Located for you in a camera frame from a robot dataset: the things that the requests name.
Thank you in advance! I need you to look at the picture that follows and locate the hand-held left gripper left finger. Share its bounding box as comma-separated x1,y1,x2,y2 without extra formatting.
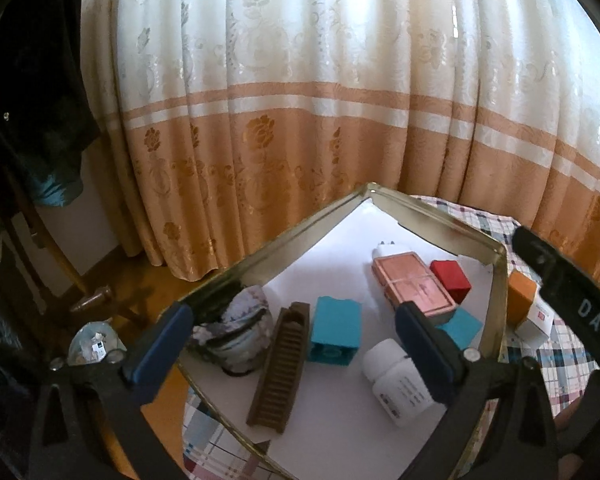
15,302,195,480

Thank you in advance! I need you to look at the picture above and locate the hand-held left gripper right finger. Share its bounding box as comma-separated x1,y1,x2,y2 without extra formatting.
394,301,581,480

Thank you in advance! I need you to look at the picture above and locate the white pill bottle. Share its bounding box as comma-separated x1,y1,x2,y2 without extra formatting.
362,338,438,428

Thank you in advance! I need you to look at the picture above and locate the small blue plastic block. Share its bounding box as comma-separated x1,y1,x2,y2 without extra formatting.
434,307,483,351

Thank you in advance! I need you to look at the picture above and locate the red plastic block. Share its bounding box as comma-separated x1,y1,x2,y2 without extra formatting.
429,259,473,305

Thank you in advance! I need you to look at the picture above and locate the pink card box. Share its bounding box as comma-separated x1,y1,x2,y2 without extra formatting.
371,252,457,328

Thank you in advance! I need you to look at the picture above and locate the large teal plastic block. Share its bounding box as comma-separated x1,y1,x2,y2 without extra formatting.
306,296,363,365

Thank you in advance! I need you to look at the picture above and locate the white charger plug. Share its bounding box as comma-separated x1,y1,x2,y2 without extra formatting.
370,239,412,263

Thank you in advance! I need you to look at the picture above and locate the dark ribbed plastic rack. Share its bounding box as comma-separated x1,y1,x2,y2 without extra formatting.
247,301,312,435

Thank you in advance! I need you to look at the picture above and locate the metal-rimmed white tray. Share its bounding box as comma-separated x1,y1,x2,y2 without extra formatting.
177,182,508,480

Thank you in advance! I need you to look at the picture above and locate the white box with red label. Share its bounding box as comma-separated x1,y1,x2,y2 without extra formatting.
514,292,556,350

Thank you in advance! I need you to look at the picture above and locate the orange plastic block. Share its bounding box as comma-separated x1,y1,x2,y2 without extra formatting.
507,270,540,326

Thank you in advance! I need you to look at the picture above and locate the clear plastic packet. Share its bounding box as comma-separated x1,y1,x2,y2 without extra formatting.
69,321,126,365

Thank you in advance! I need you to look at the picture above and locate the plaid tablecloth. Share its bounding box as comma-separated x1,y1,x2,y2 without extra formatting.
182,195,600,480

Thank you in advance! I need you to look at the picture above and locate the wooden chair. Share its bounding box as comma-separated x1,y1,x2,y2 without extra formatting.
0,160,131,321

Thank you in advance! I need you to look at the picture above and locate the dark hanging clothing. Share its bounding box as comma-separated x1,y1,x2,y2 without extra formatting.
0,5,101,211

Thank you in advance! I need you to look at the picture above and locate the cream and orange curtain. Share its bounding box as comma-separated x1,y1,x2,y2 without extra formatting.
80,0,600,286

